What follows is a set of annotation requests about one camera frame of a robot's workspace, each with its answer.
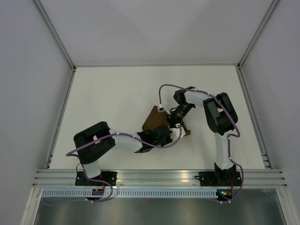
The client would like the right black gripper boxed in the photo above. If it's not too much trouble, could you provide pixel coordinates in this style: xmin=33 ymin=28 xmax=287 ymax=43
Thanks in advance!
xmin=165 ymin=103 xmax=194 ymax=130

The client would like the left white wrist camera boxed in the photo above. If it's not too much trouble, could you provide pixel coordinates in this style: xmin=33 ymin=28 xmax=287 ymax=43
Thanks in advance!
xmin=170 ymin=127 xmax=186 ymax=141

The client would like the left aluminium frame post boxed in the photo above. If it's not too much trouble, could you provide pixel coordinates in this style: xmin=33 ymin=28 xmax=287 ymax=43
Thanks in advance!
xmin=32 ymin=0 xmax=76 ymax=71

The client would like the white slotted cable duct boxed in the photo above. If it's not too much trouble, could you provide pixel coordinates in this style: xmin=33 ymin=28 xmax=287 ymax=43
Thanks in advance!
xmin=42 ymin=188 xmax=218 ymax=198

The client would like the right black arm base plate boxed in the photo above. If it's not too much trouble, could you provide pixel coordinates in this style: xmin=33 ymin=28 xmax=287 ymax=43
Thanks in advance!
xmin=194 ymin=172 xmax=242 ymax=187

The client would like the brown cloth napkin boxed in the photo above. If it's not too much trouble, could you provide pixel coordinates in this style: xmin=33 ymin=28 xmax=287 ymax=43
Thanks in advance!
xmin=142 ymin=105 xmax=191 ymax=136

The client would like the aluminium frame post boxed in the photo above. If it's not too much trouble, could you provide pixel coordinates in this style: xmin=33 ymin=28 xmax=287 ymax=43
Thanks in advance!
xmin=236 ymin=0 xmax=281 ymax=69
xmin=32 ymin=0 xmax=76 ymax=71

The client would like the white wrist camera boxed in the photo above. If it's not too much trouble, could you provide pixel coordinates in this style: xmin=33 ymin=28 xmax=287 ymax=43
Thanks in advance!
xmin=170 ymin=127 xmax=186 ymax=141
xmin=157 ymin=104 xmax=167 ymax=113

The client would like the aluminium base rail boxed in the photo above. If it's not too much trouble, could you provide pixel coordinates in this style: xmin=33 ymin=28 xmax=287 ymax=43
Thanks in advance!
xmin=31 ymin=169 xmax=287 ymax=189

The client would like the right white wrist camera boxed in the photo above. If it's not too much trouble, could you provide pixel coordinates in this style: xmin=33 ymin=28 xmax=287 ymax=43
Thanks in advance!
xmin=157 ymin=104 xmax=167 ymax=113

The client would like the right aluminium frame post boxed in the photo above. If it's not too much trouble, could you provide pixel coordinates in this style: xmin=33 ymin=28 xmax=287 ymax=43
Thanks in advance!
xmin=236 ymin=0 xmax=281 ymax=69

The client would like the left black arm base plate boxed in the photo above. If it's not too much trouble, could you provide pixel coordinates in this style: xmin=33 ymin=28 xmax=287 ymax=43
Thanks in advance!
xmin=75 ymin=172 xmax=117 ymax=187

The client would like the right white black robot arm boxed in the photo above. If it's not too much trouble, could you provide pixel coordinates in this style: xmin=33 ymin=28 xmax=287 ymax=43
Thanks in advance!
xmin=167 ymin=87 xmax=242 ymax=187

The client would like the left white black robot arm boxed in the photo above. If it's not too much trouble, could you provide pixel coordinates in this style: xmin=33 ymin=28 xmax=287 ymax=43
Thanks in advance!
xmin=68 ymin=121 xmax=182 ymax=186

